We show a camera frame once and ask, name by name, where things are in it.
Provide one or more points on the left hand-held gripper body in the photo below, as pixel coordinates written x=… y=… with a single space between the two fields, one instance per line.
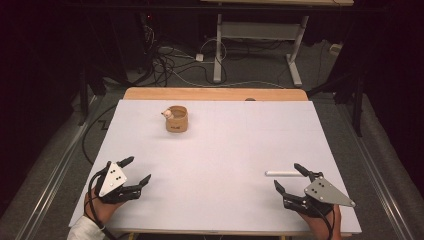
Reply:
x=112 y=180

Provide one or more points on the wooden cup with small figurine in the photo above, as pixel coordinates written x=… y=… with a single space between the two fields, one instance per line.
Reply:
x=177 y=120

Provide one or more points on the metal floor rail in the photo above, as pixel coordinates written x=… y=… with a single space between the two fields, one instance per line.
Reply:
x=56 y=166
x=376 y=180

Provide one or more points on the white pen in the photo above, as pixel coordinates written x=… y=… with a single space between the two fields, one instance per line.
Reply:
x=283 y=173

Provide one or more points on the black metal stand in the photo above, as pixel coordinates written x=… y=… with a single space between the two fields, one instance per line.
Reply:
x=357 y=103
x=83 y=96

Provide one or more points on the person's left hand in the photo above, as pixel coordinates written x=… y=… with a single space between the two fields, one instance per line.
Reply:
x=101 y=208

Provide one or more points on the white power strip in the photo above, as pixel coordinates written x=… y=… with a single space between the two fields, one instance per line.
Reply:
x=335 y=49

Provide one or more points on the wooden table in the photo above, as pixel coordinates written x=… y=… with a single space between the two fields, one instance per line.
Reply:
x=213 y=94

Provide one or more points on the white metal desk frame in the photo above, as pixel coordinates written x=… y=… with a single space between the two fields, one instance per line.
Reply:
x=260 y=31

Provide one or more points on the person's right hand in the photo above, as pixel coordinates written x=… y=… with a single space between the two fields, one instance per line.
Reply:
x=318 y=226

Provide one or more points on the white power adapter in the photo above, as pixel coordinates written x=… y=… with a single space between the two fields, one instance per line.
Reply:
x=199 y=57

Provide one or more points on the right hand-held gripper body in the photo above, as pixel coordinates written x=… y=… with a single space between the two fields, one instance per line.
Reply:
x=325 y=193

